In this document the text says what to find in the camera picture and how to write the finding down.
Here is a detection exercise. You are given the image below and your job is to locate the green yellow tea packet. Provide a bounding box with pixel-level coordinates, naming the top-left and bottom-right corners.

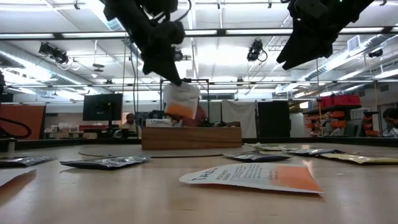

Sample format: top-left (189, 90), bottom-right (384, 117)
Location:
top-left (247, 142), bottom-right (301, 152)

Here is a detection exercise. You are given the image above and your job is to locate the red storage shelf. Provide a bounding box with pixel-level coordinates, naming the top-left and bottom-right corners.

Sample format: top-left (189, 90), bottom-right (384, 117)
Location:
top-left (303, 95), bottom-right (380, 138)

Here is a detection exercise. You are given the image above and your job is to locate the black ceiling spotlight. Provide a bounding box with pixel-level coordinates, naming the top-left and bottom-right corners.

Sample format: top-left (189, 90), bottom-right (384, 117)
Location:
top-left (38, 42), bottom-right (70, 65)

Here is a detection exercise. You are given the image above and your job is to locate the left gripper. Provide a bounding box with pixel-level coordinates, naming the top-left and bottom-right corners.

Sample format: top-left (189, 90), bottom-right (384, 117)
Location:
top-left (129, 19), bottom-right (187, 86)

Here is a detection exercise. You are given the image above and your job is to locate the black partition panel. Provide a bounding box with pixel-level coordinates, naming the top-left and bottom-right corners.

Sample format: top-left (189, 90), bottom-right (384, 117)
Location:
top-left (257, 101), bottom-right (292, 139)

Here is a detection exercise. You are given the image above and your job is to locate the black ceiling camera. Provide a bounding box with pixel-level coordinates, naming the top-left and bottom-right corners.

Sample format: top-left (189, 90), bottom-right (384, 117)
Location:
top-left (172, 48), bottom-right (185, 62)
top-left (247, 39), bottom-right (269, 62)

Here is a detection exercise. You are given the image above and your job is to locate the white hanging cloth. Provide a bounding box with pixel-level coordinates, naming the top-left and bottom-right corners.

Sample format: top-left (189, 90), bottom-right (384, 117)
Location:
top-left (221, 100), bottom-right (257, 139)

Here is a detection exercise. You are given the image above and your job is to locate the black computer monitor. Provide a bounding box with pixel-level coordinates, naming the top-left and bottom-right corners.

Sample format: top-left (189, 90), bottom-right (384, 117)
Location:
top-left (82, 93), bottom-right (124, 122)

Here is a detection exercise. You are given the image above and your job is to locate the wooden three-compartment tea box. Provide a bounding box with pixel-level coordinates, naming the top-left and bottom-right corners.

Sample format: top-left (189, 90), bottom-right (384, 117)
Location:
top-left (141, 126), bottom-right (243, 151)

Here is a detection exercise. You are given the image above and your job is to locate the dark blue tea packet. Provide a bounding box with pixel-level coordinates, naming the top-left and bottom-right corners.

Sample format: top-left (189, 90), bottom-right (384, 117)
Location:
top-left (285, 148), bottom-right (345, 157)
top-left (0, 156), bottom-right (58, 168)
top-left (60, 156), bottom-right (151, 170)
top-left (223, 151), bottom-right (292, 163)

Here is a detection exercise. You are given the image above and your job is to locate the overhead light beam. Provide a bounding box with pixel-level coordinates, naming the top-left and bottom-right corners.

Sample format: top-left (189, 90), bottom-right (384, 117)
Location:
top-left (0, 26), bottom-right (398, 40)

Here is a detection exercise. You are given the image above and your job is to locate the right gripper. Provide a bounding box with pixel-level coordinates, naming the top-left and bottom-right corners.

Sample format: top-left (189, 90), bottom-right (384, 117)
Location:
top-left (276, 0), bottom-right (349, 70)

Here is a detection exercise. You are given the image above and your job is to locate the white orange Tazo tea packet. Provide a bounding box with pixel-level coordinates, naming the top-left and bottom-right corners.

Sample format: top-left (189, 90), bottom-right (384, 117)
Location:
top-left (145, 118), bottom-right (172, 128)
top-left (179, 163), bottom-right (324, 194)
top-left (163, 82), bottom-right (201, 121)

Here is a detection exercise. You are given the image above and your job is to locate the black aluminium table frame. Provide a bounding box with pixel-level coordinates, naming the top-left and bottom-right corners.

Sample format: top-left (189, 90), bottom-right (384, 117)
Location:
top-left (0, 136), bottom-right (398, 152)

